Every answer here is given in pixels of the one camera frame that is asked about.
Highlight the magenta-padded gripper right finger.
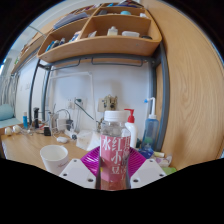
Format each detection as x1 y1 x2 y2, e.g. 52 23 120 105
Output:
125 147 168 190

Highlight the tall wooden wardrobe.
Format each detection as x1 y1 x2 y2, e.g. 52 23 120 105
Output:
143 0 224 171

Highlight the wooden shelf unit with items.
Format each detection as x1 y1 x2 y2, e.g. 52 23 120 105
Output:
36 1 163 64

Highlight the pink-labelled clear drink bottle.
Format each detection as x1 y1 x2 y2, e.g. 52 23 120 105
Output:
99 110 132 191

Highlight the wooden tree-creature figurine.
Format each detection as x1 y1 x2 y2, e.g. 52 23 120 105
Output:
102 94 119 112

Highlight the small blue bottle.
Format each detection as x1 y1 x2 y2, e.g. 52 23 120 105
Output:
22 111 29 130

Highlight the flat green packet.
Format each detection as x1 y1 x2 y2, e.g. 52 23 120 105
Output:
161 166 178 176

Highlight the grey metal desk frame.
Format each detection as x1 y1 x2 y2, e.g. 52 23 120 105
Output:
28 41 171 153

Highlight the white paper cup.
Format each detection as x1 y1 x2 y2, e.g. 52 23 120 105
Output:
39 144 70 177

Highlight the slim black bottle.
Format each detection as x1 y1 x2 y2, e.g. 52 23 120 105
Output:
33 107 40 129

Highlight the white bottle with red pump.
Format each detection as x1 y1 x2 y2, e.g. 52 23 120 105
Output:
123 108 139 149

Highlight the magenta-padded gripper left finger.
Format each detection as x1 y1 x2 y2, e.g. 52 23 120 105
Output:
58 145 102 190

